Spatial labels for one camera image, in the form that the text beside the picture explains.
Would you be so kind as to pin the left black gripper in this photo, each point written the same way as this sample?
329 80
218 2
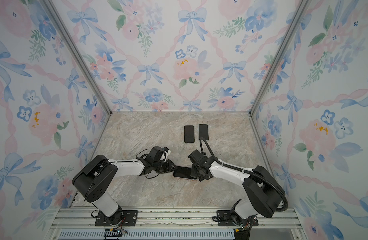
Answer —
170 166

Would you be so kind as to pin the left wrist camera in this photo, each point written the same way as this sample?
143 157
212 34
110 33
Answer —
158 153

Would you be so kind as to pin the black phone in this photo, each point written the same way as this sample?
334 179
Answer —
184 172

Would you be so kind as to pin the aluminium corner post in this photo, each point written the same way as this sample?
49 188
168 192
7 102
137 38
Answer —
77 56
283 47

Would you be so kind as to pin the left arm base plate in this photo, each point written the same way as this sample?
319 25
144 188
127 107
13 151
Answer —
125 218

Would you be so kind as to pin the right aluminium corner post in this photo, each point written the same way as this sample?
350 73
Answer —
283 47

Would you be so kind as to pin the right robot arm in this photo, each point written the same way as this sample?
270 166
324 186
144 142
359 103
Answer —
264 195

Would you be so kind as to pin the light blue phone case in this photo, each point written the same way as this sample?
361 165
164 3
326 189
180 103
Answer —
204 131

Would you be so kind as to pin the left aluminium corner post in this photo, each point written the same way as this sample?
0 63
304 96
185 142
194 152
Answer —
77 56

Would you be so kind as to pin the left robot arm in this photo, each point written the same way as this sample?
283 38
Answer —
94 179

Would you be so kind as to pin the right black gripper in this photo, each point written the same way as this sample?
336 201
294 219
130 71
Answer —
192 171

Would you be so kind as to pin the aluminium rail frame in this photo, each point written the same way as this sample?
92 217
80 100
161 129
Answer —
162 223

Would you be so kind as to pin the black phone case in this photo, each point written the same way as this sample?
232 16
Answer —
189 134

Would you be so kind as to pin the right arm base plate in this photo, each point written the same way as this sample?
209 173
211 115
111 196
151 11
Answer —
225 218

